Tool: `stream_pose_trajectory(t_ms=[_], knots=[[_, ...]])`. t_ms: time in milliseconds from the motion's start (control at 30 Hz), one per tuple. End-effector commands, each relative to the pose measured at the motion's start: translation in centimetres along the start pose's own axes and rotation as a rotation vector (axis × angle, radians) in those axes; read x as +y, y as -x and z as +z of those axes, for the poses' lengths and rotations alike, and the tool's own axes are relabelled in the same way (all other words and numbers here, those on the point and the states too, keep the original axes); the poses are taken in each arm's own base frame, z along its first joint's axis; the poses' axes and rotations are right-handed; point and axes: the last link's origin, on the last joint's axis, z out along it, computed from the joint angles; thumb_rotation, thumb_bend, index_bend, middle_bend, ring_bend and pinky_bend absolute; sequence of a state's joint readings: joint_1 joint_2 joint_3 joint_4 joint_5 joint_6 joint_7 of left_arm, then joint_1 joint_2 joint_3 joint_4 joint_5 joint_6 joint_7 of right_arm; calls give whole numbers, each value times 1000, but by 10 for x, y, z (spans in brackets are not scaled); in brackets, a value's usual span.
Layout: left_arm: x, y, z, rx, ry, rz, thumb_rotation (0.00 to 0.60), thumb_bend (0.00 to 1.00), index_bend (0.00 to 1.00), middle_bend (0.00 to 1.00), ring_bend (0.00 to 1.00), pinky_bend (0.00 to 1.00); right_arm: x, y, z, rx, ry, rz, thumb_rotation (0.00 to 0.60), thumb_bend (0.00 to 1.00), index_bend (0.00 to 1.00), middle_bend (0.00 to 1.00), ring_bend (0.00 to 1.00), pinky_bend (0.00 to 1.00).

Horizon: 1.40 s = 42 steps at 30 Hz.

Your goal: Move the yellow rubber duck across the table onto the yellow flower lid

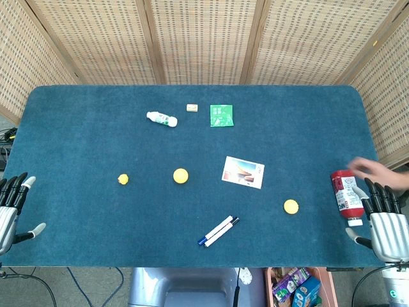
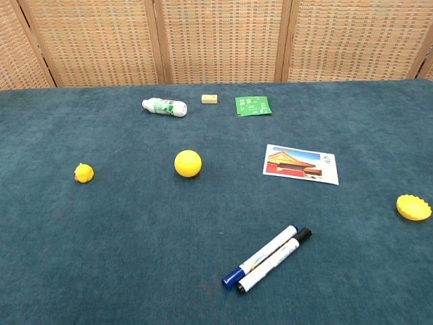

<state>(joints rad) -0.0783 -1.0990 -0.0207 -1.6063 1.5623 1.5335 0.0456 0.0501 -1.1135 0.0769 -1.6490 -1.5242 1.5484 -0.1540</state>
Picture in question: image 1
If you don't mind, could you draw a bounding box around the person's bare hand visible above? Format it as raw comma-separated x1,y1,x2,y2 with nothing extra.
347,157,399,193

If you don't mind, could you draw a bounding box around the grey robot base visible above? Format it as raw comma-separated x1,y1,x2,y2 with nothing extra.
127,267,266,307

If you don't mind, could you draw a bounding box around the blue snack box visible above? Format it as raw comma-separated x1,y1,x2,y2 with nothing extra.
291,276,322,307

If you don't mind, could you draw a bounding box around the green foil packet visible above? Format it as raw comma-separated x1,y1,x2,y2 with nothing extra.
210,104,235,128

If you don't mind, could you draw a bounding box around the yellow ball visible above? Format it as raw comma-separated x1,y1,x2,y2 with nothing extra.
173,168,189,185

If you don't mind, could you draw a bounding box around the white bottle with green label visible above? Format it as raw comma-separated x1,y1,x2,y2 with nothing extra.
146,111,178,128

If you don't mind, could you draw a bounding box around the black cable bundle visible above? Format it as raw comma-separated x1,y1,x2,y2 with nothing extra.
0,127,19,172

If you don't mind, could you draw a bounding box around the white marker with black cap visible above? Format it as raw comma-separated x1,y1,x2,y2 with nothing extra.
203,217,240,248

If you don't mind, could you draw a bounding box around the black floor cable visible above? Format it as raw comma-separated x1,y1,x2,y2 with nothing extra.
350,265,389,307
0,267,59,307

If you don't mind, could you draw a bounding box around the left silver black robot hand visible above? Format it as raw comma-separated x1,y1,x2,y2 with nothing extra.
0,172,47,256

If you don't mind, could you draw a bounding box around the palace picture postcard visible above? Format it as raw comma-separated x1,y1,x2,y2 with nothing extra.
221,155,265,190

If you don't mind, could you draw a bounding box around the woven bamboo folding screen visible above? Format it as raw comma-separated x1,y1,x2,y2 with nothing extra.
0,0,409,170

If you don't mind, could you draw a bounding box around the pink plastic basket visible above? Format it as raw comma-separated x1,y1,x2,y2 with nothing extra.
264,267,339,307

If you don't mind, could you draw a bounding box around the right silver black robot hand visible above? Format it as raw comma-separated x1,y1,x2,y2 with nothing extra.
345,178,409,264

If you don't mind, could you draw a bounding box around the red ketchup bottle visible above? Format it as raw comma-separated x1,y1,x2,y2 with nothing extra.
330,169,366,228

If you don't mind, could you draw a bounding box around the blue carpet table cover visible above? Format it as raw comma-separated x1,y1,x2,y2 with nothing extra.
1,84,384,268

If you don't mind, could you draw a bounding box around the yellow fluted dish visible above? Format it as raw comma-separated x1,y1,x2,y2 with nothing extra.
283,199,300,215

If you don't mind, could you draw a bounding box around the purple snack box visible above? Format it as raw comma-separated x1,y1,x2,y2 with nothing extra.
272,267,311,303

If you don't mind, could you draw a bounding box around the person's forearm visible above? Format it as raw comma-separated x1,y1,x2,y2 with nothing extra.
397,170,409,194

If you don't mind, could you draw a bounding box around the blue floor cable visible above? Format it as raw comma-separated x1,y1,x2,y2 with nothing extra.
66,267,125,307

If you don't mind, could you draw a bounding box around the white marker with blue cap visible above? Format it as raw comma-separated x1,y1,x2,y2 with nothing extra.
197,215,234,246

